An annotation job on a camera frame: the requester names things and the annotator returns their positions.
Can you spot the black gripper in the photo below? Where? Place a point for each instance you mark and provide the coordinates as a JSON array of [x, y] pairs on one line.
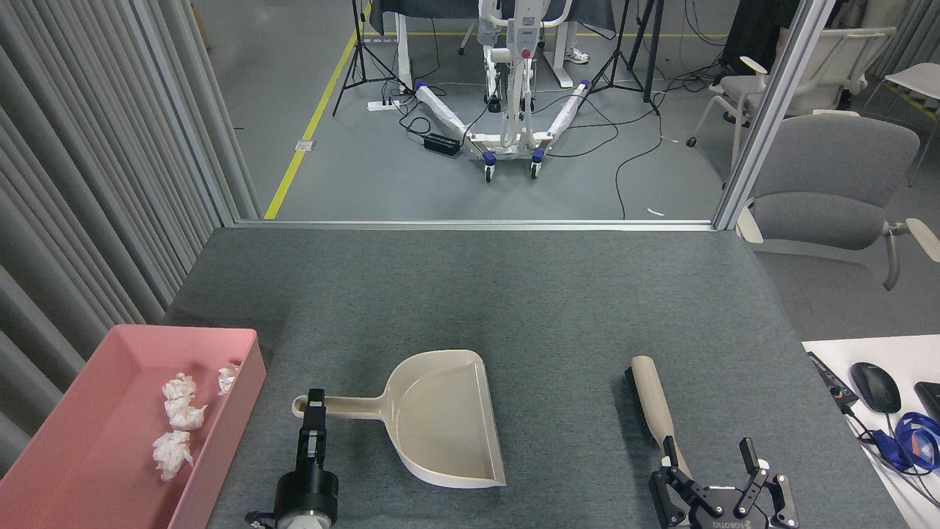
[[308, 494], [727, 520]]

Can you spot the white paper ball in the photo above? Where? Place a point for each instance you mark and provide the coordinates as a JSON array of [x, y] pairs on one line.
[[228, 378], [179, 386], [185, 416], [172, 454]]

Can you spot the beige hand brush black bristles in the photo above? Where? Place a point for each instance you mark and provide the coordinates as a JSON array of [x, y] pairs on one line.
[[650, 397]]

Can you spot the beige plastic dustpan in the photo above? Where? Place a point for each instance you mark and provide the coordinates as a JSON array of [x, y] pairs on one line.
[[440, 419]]

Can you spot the pink plastic bin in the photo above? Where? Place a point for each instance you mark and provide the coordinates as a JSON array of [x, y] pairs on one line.
[[88, 426]]

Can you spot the slim black device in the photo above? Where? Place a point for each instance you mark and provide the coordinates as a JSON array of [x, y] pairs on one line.
[[830, 378]]

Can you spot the black computer mouse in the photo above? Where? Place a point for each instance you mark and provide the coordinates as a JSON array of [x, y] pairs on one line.
[[875, 388]]

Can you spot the black flat item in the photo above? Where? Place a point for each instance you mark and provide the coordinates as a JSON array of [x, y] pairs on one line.
[[930, 400]]

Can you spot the white side table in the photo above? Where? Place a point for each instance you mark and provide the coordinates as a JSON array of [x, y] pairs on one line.
[[910, 360]]

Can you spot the metal floor plate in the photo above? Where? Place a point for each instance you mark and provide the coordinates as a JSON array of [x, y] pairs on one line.
[[305, 145]]

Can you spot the grey slatted curtain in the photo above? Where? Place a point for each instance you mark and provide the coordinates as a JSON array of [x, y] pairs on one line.
[[88, 184]]

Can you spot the grey office chair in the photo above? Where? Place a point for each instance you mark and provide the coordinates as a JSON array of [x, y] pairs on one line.
[[830, 184]]

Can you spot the white power strip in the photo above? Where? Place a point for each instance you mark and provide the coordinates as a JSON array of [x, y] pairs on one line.
[[383, 105]]

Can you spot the black tripod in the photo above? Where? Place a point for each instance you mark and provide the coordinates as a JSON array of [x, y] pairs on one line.
[[650, 51], [360, 59]]

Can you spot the white wheeled stand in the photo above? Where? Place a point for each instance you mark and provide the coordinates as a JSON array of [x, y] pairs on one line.
[[514, 88]]

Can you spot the white office chair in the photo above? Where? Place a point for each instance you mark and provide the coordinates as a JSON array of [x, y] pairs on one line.
[[822, 73]]

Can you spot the white desk with dark cloth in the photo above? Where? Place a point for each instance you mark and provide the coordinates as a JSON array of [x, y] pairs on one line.
[[440, 7]]

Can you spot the person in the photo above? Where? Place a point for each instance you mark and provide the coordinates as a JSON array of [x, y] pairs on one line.
[[577, 54], [753, 29]]

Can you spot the small white table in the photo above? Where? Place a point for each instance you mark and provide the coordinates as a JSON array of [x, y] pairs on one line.
[[918, 77]]

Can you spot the silver table edge rail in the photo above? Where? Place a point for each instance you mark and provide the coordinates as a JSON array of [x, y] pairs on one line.
[[477, 225]]

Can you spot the silver aluminium post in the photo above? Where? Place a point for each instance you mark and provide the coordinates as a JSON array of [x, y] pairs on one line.
[[771, 110]]

